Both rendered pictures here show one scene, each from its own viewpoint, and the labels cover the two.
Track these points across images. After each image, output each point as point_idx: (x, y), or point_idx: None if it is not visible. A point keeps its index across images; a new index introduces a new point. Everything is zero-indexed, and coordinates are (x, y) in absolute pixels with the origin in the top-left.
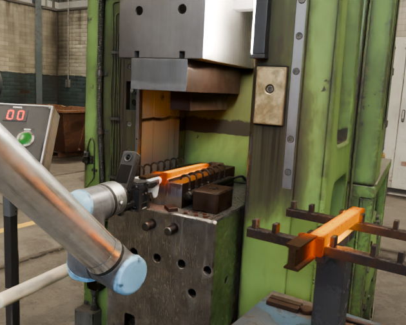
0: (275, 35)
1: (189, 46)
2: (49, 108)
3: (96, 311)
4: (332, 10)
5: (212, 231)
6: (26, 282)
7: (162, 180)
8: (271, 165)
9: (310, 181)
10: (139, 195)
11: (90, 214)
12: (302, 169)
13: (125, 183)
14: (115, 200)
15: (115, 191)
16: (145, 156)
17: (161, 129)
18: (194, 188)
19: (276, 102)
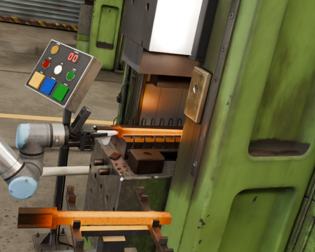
0: (211, 42)
1: (145, 37)
2: (91, 58)
3: None
4: (247, 32)
5: (119, 184)
6: (47, 167)
7: (118, 133)
8: (188, 153)
9: (205, 179)
10: (81, 139)
11: None
12: (203, 166)
13: (72, 128)
14: (50, 138)
15: (55, 131)
16: (147, 110)
17: (171, 92)
18: (141, 148)
19: (196, 102)
